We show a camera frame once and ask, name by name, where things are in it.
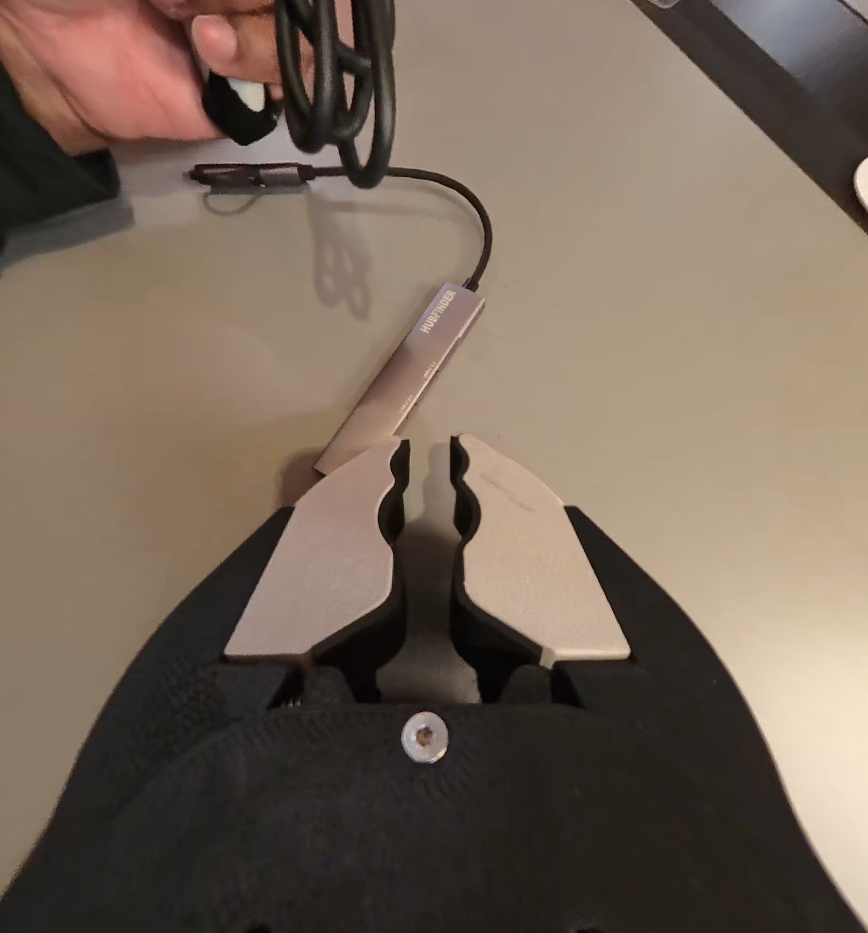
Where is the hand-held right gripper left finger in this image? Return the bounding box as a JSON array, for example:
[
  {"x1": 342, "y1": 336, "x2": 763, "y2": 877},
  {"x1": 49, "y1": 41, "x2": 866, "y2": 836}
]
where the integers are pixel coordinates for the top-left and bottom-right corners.
[{"x1": 223, "y1": 437, "x2": 412, "y2": 669}]

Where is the black usb-c cable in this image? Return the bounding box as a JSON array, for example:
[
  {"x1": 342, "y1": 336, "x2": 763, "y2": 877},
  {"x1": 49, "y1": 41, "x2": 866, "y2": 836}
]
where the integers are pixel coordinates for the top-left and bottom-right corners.
[{"x1": 272, "y1": 0, "x2": 400, "y2": 192}]

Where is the person's left hand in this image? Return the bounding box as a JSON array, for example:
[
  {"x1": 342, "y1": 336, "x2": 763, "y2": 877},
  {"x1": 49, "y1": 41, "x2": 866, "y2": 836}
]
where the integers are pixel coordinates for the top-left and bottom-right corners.
[{"x1": 0, "y1": 0, "x2": 314, "y2": 157}]

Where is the hub cable with grey plug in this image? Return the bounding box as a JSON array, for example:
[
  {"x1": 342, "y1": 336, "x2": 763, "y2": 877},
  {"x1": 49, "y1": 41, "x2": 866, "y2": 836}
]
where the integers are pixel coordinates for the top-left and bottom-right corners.
[{"x1": 185, "y1": 162, "x2": 495, "y2": 294}]

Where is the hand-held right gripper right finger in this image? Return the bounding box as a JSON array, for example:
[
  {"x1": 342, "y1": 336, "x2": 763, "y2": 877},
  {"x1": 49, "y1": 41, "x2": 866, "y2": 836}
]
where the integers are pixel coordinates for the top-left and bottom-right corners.
[{"x1": 449, "y1": 433, "x2": 633, "y2": 669}]

